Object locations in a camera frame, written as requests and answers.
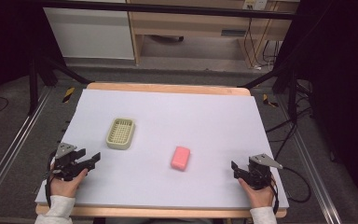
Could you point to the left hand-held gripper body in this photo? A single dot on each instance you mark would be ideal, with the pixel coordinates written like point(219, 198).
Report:
point(66, 163)

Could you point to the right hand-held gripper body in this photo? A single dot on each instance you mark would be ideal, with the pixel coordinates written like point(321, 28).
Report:
point(258, 172)

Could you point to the person's left hand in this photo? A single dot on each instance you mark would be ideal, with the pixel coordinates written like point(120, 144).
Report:
point(64, 186)

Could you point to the person's right hand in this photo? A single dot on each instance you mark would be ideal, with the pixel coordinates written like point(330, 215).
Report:
point(259, 196)

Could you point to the beige soap dish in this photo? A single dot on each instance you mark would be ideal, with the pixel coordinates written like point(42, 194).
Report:
point(120, 133)

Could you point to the pink soap bar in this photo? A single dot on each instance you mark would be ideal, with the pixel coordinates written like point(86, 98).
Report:
point(180, 158)

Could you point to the yellow black striped tape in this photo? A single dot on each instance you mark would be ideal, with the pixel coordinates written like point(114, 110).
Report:
point(68, 94)
point(269, 101)

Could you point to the white foam table mat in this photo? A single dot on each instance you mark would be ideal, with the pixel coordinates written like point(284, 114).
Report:
point(174, 124)

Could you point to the black metal stand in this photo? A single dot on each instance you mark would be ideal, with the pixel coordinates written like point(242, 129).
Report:
point(34, 84)
point(289, 84)

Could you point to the wooden table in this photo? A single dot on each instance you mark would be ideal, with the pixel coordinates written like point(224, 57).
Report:
point(167, 87)

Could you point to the white cabinet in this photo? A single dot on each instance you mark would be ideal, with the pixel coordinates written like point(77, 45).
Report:
point(90, 34)

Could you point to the black curtain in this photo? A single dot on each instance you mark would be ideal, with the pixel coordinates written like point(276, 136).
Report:
point(341, 77)
point(6, 40)

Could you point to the wooden desk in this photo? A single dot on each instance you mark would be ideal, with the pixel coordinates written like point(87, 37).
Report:
point(195, 25)

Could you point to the metal floor rail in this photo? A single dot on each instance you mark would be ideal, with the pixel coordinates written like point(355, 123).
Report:
point(313, 174)
point(12, 146)

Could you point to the white wall socket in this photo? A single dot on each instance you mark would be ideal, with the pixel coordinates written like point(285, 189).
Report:
point(254, 4)

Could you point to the black metal frame bar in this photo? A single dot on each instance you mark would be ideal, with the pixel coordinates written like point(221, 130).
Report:
point(167, 9)

